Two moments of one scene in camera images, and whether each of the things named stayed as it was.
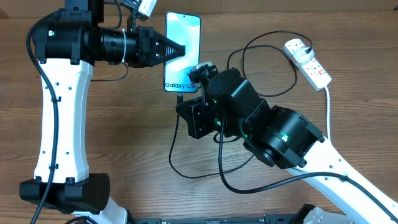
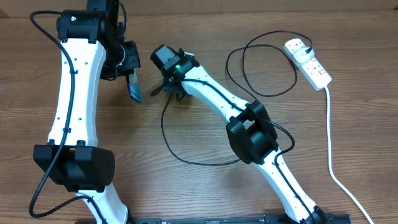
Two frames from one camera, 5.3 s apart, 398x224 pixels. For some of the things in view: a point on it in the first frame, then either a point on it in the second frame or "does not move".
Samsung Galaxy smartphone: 185,27 -> 135,90
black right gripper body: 208,121 -> 167,86
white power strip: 313,72 does not move
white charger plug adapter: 303,55 does not move
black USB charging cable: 250,84 -> 230,162
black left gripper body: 144,48 -> 123,60
